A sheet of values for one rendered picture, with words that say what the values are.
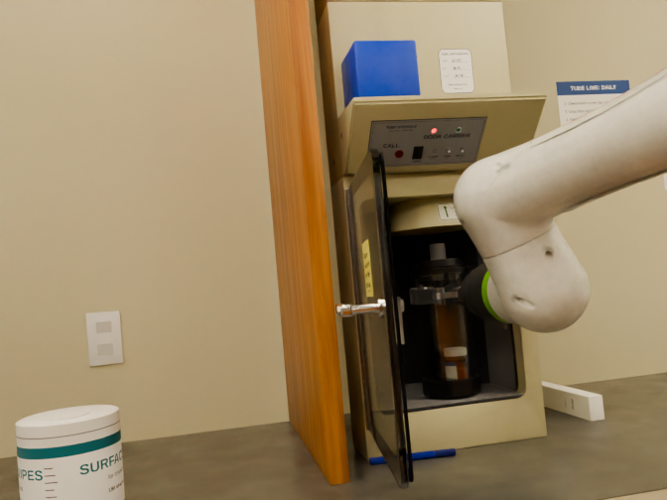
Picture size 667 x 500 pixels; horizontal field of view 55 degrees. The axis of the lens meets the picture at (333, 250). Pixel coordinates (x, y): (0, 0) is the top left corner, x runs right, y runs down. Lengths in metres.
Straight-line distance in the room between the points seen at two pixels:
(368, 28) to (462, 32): 0.17
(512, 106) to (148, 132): 0.81
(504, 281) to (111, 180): 0.95
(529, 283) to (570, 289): 0.05
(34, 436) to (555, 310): 0.66
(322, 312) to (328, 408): 0.14
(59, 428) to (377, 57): 0.69
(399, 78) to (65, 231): 0.82
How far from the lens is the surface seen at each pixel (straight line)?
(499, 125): 1.09
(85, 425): 0.91
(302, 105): 0.99
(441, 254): 1.16
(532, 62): 1.77
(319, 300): 0.95
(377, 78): 1.01
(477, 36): 1.22
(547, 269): 0.80
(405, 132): 1.03
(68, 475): 0.91
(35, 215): 1.51
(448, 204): 1.15
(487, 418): 1.15
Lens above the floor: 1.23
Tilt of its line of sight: 3 degrees up
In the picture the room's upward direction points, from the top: 5 degrees counter-clockwise
